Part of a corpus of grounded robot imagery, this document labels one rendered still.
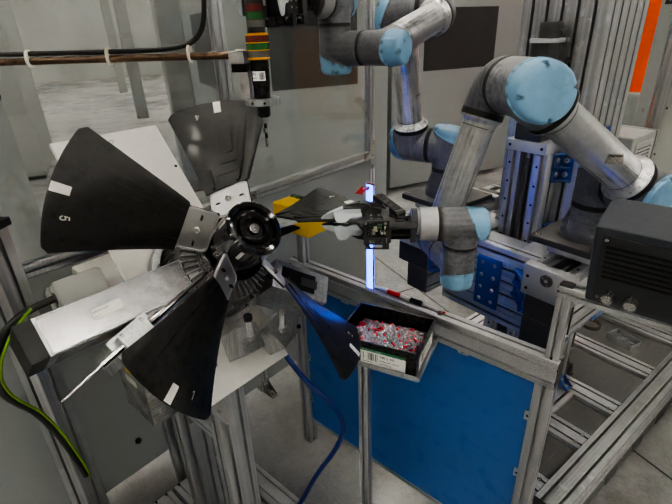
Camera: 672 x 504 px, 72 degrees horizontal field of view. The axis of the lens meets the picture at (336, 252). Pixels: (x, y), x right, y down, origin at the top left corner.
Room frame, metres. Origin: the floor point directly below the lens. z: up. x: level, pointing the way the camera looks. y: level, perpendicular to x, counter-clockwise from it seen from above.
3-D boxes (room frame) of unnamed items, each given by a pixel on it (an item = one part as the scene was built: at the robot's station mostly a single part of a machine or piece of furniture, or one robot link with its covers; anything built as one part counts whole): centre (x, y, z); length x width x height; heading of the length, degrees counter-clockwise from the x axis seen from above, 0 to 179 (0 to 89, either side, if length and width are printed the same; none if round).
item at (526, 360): (1.16, -0.18, 0.82); 0.90 x 0.04 x 0.08; 48
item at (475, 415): (1.16, -0.18, 0.45); 0.82 x 0.02 x 0.66; 48
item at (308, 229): (1.42, 0.11, 1.02); 0.16 x 0.10 x 0.11; 48
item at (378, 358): (0.99, -0.12, 0.85); 0.22 x 0.17 x 0.07; 63
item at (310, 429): (1.45, 0.14, 0.39); 0.04 x 0.04 x 0.78; 48
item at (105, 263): (1.21, 0.69, 0.92); 0.17 x 0.16 x 0.11; 48
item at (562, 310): (0.87, -0.50, 0.96); 0.03 x 0.03 x 0.20; 48
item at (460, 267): (0.96, -0.27, 1.08); 0.11 x 0.08 x 0.11; 12
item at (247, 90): (0.96, 0.14, 1.49); 0.09 x 0.07 x 0.10; 83
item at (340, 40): (1.19, -0.03, 1.53); 0.11 x 0.08 x 0.11; 58
